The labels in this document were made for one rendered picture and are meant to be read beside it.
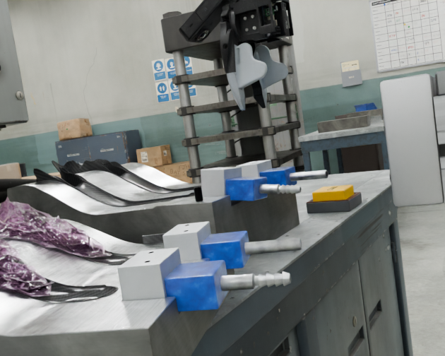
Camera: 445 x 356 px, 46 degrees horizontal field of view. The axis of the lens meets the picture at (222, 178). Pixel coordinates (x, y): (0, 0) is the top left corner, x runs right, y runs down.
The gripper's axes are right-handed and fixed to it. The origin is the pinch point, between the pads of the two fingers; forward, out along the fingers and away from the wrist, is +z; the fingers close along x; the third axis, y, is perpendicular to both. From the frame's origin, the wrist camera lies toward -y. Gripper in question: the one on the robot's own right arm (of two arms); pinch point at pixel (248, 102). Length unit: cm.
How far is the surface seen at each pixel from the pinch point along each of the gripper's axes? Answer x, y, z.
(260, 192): -11.1, 5.5, 12.2
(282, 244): -25.7, 14.4, 15.1
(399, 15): 623, -91, -99
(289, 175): -0.6, 5.2, 11.5
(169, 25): 331, -235, -94
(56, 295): -40.6, -1.0, 15.5
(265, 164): 0.5, 1.2, 9.6
